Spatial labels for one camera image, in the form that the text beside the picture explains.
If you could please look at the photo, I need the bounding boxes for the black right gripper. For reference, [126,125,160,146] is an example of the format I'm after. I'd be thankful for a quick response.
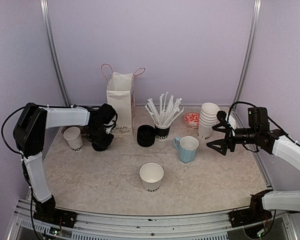
[207,122,260,154]

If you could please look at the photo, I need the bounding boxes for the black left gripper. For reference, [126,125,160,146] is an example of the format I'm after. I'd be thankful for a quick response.
[88,123,114,148]

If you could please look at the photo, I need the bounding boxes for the white paper takeout bag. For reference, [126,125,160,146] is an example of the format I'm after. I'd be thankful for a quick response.
[100,63,146,136]

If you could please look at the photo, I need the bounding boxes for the stack of black lids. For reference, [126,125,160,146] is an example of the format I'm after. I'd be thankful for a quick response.
[137,124,156,148]

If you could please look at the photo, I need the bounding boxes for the aluminium corner post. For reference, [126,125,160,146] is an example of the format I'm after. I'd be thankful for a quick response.
[231,0,262,108]
[39,0,71,107]

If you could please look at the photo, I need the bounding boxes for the left aluminium corner post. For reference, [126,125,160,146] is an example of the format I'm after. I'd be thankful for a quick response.
[39,0,71,107]

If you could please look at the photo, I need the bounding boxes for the front aluminium frame rail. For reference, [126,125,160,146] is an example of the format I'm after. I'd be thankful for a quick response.
[5,199,300,240]

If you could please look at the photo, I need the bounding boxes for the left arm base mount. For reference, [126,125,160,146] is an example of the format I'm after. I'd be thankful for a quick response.
[33,195,78,229]

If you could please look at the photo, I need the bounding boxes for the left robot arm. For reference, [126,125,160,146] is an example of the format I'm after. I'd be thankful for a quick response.
[12,102,118,223]

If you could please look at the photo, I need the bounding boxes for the brown cardboard cup carrier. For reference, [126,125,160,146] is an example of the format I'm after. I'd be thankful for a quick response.
[61,126,89,136]

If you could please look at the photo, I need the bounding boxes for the single black cup lid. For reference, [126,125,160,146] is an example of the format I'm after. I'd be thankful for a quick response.
[91,141,111,152]

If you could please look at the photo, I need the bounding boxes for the red patterned bowl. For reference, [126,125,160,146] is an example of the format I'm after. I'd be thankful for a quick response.
[184,112,200,129]

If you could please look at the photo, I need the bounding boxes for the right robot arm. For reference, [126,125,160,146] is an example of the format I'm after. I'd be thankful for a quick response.
[206,106,300,222]

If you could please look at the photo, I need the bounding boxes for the white paper cup GOOD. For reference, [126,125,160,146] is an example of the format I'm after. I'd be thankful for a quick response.
[139,162,165,193]

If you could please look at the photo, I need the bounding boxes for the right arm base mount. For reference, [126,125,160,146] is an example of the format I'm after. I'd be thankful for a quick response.
[228,189,272,228]

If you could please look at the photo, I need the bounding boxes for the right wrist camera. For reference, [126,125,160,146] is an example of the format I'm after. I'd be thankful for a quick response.
[216,110,227,124]

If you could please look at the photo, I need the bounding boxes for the light blue ceramic mug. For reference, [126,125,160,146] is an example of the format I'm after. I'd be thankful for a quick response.
[173,136,199,164]

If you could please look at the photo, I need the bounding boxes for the black cup holding straws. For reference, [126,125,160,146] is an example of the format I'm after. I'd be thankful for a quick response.
[155,124,171,140]

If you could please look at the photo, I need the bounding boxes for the stack of white paper cups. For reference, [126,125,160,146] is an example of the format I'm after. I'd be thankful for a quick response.
[198,102,220,140]

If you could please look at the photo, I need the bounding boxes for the right aluminium corner post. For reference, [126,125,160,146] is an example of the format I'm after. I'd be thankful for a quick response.
[231,0,262,108]

